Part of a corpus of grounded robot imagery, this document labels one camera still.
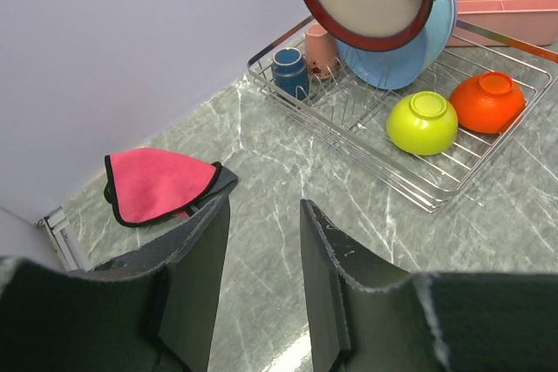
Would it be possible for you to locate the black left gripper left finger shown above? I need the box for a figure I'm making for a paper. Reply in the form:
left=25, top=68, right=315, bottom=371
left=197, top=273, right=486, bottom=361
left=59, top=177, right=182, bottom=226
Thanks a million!
left=1, top=195, right=230, bottom=371

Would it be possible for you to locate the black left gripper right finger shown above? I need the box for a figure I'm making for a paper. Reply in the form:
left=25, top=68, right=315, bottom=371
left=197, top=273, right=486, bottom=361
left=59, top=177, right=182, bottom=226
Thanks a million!
left=300, top=200, right=557, bottom=371

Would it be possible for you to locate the pink compartment tray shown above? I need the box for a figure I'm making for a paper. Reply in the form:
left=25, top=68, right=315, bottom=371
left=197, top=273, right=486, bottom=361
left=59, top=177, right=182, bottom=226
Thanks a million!
left=455, top=0, right=557, bottom=46

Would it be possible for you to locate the blue plate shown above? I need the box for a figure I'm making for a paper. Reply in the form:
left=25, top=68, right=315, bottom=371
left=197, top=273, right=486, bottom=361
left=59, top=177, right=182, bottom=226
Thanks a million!
left=337, top=0, right=458, bottom=90

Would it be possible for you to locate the pink mug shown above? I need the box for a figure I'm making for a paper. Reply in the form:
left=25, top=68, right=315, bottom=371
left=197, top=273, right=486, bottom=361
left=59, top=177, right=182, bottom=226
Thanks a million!
left=304, top=23, right=339, bottom=80

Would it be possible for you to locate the orange bowl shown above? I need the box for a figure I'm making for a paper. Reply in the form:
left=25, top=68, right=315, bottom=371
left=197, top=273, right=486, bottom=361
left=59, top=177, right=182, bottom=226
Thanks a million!
left=449, top=71, right=526, bottom=134

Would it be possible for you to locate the yellow-green bowl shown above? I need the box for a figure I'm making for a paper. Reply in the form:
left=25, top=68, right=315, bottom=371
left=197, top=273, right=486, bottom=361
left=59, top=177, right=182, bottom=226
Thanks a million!
left=386, top=91, right=459, bottom=156

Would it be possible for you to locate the wire dish rack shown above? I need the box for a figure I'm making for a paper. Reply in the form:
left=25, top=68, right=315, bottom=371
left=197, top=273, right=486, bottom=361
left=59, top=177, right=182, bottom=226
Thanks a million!
left=248, top=20, right=557, bottom=212

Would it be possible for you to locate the dark blue mug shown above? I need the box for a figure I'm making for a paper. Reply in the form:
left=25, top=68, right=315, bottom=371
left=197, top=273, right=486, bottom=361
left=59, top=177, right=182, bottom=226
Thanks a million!
left=271, top=47, right=310, bottom=100

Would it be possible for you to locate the pink cloth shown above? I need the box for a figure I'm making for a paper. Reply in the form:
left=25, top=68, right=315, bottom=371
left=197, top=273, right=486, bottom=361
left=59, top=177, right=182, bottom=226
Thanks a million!
left=104, top=147, right=222, bottom=227

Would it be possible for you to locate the dark grey cloth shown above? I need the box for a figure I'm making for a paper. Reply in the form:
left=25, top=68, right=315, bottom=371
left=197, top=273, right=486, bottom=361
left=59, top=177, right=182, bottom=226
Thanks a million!
left=187, top=165, right=239, bottom=215

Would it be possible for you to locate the aluminium rail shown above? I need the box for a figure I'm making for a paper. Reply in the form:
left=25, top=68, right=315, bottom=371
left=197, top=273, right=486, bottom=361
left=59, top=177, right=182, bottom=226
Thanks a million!
left=39, top=207, right=92, bottom=271

